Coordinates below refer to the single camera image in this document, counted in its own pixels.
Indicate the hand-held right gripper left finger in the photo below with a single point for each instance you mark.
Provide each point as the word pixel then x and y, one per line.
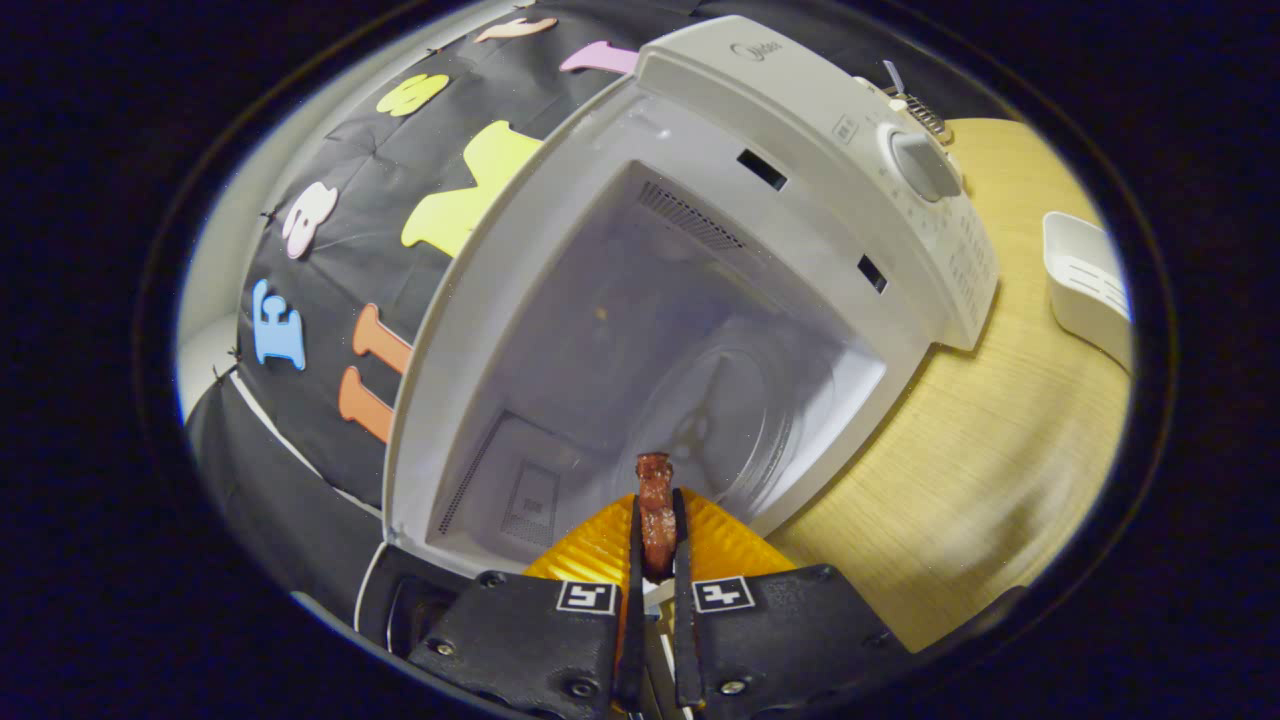
pixel 634 640

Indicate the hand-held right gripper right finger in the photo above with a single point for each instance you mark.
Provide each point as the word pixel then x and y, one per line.
pixel 684 650

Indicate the brown chicken drumstick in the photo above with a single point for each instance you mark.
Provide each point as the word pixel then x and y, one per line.
pixel 656 520

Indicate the white microwave oven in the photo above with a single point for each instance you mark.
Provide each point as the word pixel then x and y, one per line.
pixel 620 330

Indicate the white rectangular tray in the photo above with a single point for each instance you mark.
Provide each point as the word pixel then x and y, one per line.
pixel 1080 290

